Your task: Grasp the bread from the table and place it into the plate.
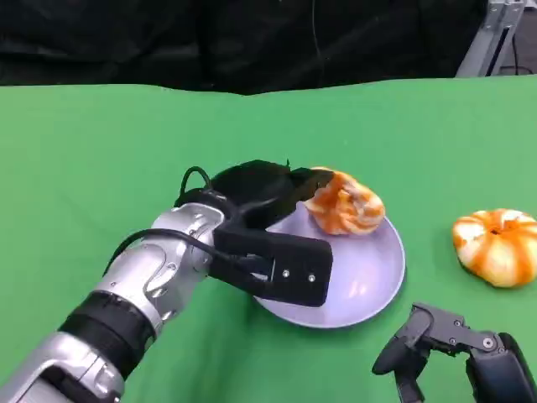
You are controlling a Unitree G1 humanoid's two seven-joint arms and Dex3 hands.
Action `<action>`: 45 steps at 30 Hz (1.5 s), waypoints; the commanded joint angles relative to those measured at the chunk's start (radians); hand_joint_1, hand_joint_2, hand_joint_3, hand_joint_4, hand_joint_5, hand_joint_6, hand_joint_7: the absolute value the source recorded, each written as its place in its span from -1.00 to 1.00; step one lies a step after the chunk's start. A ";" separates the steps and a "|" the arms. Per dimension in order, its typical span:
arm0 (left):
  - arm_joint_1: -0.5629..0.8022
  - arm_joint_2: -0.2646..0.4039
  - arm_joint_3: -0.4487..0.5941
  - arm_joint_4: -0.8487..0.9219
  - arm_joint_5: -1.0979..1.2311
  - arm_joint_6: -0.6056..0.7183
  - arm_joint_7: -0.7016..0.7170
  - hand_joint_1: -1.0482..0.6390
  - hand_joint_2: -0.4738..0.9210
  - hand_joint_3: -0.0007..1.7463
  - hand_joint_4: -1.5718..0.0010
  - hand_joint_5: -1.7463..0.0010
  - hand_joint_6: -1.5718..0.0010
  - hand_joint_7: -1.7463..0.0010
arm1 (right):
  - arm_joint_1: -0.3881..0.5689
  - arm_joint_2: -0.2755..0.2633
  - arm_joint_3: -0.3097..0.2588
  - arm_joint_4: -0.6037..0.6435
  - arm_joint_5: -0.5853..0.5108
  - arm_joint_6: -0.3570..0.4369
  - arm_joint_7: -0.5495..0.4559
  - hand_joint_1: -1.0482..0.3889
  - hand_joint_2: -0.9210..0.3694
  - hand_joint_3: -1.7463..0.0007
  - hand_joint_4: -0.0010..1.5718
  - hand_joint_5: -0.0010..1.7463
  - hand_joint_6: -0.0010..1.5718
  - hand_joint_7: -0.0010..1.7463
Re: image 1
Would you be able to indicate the lilac plate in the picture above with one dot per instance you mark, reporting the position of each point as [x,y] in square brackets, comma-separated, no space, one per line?
[361,273]

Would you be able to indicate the green table cloth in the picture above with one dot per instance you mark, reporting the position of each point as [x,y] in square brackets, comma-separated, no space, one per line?
[268,138]

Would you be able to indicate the grey metal frame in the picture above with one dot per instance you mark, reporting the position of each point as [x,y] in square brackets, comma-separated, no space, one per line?
[493,38]

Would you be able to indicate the black backdrop curtain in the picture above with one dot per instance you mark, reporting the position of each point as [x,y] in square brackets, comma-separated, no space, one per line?
[226,42]

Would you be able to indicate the orange and white bread roll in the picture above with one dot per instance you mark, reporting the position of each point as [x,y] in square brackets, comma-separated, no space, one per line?
[345,201]
[498,247]

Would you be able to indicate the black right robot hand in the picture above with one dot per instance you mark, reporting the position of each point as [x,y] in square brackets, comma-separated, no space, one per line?
[482,357]

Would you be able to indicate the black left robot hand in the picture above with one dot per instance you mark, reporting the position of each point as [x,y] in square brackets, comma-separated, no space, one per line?
[256,195]

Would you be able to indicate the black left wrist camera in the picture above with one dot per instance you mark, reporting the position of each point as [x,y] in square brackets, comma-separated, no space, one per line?
[279,268]

